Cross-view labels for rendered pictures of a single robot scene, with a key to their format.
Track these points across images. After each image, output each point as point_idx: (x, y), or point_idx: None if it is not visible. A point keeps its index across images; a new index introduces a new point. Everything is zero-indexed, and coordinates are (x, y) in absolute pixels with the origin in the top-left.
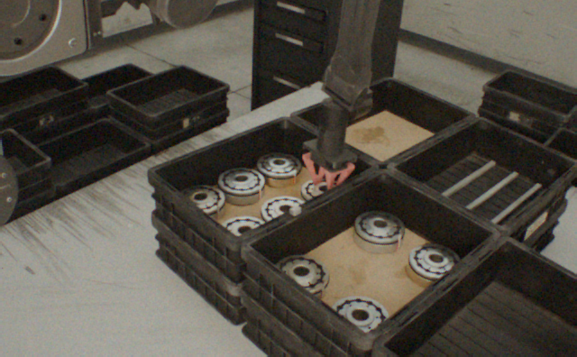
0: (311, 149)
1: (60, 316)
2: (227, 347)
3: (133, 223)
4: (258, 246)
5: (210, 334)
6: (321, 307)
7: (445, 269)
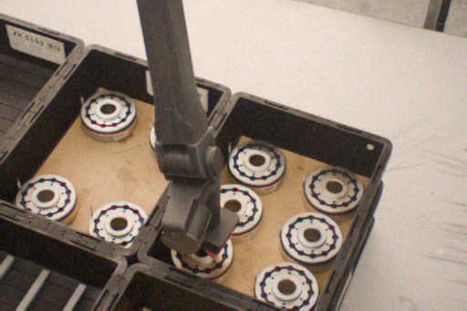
0: (223, 208)
1: (393, 122)
2: None
3: (440, 256)
4: None
5: None
6: (134, 57)
7: (33, 189)
